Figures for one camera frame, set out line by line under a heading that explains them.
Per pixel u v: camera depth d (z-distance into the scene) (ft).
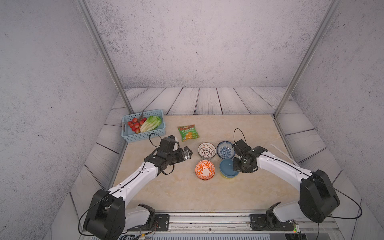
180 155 2.43
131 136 3.31
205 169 2.92
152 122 3.54
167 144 2.10
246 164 2.34
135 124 3.62
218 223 2.43
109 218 1.31
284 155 3.21
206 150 3.21
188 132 3.44
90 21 2.44
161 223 2.40
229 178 2.85
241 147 2.26
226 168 2.84
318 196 1.39
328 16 2.39
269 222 2.14
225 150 3.16
